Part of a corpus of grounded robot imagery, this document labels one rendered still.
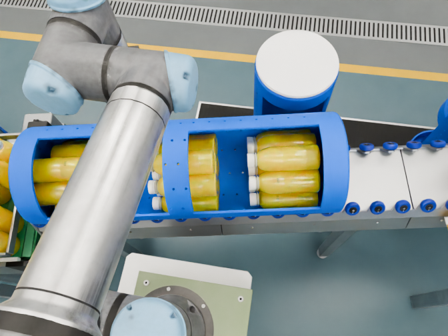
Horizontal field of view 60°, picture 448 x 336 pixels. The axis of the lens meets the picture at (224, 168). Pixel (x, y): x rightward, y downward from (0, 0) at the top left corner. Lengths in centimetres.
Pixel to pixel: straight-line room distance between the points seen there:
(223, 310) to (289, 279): 126
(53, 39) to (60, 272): 32
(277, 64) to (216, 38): 148
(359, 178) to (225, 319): 66
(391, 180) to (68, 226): 112
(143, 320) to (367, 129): 185
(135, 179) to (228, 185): 85
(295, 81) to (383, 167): 40
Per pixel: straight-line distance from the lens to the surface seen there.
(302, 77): 134
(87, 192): 39
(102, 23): 60
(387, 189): 134
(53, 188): 118
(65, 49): 55
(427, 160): 143
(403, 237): 233
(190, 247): 219
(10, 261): 146
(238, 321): 92
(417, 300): 220
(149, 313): 71
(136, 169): 42
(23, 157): 114
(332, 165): 100
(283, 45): 142
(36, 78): 54
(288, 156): 104
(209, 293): 92
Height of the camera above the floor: 213
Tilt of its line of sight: 68 degrees down
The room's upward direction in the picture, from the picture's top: 9 degrees counter-clockwise
